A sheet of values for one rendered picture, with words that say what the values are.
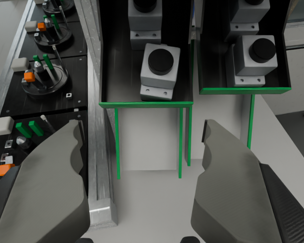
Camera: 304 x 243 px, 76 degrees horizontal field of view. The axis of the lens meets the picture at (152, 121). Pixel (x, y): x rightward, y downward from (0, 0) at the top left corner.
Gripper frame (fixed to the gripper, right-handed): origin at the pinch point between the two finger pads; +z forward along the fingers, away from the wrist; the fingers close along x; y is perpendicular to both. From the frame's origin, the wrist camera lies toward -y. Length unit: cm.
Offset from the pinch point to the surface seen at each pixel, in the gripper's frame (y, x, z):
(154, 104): 5.1, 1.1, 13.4
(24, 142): 18.8, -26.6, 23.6
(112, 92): 4.4, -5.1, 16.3
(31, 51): 7, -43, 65
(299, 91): 43, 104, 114
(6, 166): 18.6, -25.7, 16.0
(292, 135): 86, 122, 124
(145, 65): -0.5, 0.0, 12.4
